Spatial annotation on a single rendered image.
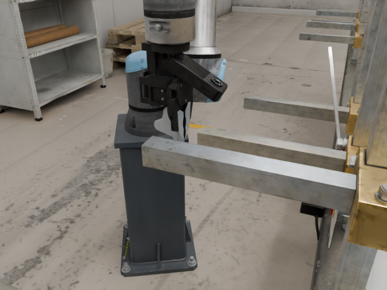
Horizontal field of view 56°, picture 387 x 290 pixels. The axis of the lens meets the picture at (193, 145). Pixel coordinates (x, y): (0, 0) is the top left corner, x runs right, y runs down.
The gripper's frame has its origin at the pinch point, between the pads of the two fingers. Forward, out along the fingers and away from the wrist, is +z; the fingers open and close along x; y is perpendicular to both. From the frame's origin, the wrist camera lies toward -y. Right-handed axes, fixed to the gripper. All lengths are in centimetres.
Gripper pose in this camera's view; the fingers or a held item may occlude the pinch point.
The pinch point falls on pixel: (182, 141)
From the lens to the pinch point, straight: 74.5
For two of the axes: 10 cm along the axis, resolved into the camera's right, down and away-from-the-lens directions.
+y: -9.2, -1.8, 3.4
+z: 0.0, 8.8, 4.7
